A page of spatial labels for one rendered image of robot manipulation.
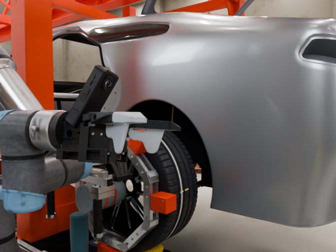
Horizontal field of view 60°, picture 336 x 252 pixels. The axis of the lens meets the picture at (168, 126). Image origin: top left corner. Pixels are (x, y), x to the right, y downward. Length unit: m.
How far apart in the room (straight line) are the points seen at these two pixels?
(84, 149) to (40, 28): 1.39
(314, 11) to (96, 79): 11.45
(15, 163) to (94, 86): 0.21
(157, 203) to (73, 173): 0.66
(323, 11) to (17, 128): 11.47
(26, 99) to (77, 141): 0.28
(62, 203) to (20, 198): 1.33
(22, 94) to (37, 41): 1.03
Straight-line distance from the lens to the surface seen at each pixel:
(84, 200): 1.40
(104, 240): 1.60
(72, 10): 4.48
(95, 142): 0.48
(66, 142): 0.53
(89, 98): 0.50
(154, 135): 0.53
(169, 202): 1.27
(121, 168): 1.25
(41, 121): 0.54
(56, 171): 0.65
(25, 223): 1.89
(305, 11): 11.88
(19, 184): 0.60
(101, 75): 0.50
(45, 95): 1.78
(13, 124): 0.59
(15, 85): 0.80
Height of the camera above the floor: 1.25
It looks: 3 degrees down
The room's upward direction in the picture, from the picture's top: straight up
